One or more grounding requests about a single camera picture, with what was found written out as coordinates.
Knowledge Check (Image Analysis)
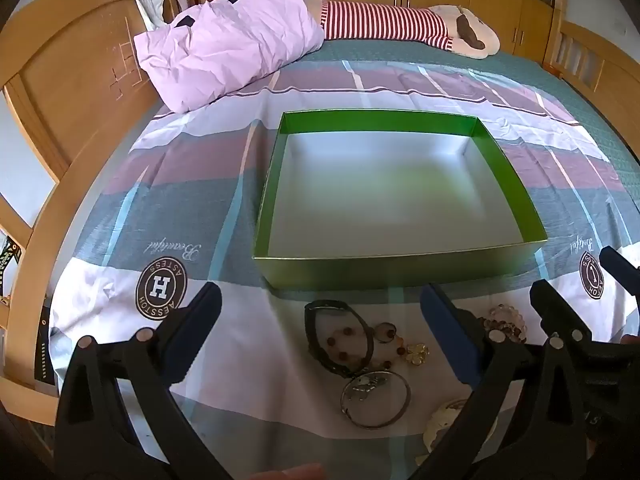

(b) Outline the striped plush toy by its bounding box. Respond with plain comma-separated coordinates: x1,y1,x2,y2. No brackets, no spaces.
305,0,501,60

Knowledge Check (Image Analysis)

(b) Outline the pink pillow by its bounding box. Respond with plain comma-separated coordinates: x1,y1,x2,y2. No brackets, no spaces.
134,0,326,113

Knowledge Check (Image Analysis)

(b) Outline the silver bangle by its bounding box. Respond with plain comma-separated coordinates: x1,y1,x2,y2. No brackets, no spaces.
341,370,412,430

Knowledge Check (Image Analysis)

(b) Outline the white wrist watch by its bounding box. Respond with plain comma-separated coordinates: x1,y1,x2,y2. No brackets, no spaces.
423,399,497,455

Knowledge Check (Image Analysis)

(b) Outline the wooden footboard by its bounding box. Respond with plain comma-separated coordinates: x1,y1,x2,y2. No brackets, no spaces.
542,7,640,171

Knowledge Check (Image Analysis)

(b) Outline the black wrist watch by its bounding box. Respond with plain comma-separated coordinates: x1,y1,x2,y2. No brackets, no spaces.
304,299,376,378

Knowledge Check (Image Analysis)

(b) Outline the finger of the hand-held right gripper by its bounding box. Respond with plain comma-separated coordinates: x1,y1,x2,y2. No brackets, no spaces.
598,245,640,313
530,279,593,346

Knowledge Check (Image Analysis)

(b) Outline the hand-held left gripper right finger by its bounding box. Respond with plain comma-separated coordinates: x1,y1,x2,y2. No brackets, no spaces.
414,283,589,480

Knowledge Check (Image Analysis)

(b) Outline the small brown bead bracelet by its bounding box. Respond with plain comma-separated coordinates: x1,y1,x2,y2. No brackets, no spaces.
326,326,368,365

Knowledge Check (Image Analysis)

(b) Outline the green cardboard box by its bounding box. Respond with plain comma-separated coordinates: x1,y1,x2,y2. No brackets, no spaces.
252,109,548,291

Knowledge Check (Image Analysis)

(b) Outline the wooden headboard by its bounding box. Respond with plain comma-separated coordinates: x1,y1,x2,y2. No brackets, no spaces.
0,0,173,411

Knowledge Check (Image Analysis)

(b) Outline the black yellow strap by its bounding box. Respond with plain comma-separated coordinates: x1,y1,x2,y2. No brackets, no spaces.
0,237,22,306

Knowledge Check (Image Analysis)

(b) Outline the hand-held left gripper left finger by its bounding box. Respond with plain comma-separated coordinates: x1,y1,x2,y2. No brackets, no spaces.
54,281,223,480

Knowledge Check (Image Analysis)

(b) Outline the dark brown flower bead bracelet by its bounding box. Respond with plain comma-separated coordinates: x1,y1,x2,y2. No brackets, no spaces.
374,321,408,367

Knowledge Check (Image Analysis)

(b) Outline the pale pink bead bracelet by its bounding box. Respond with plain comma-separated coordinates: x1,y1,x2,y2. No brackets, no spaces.
479,304,529,344

